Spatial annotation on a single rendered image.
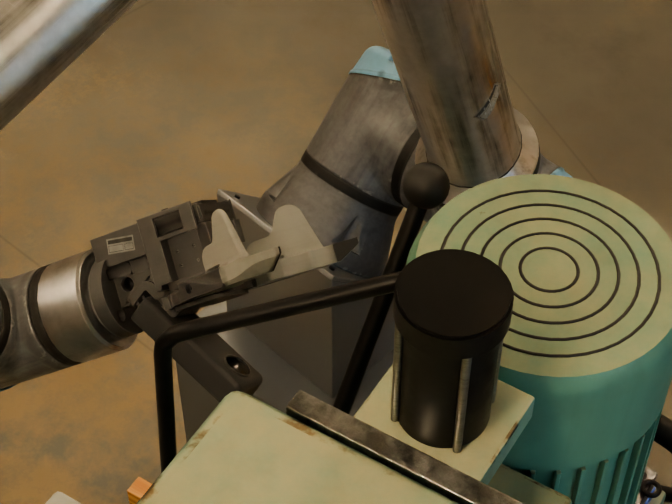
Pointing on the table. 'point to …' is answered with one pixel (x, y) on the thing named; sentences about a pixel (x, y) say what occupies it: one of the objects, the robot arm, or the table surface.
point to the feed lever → (418, 187)
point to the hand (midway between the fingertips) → (325, 253)
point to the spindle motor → (574, 324)
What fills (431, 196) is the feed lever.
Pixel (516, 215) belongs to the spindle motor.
